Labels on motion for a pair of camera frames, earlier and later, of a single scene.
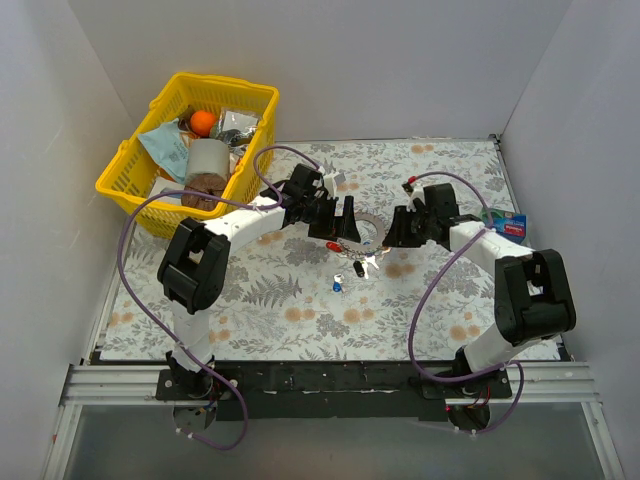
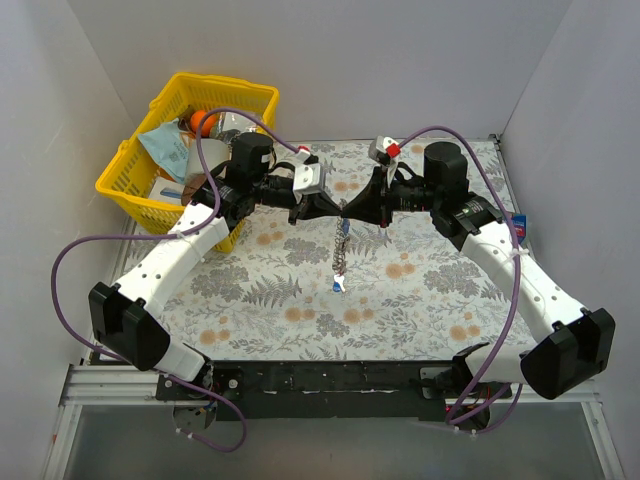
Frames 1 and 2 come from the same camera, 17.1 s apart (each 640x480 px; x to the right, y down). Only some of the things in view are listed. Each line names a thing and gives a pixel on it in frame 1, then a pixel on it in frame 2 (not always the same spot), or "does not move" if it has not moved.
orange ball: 201,122 does not move
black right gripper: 403,228 to 381,198
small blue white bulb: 337,285 does not move
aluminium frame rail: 82,384 does not move
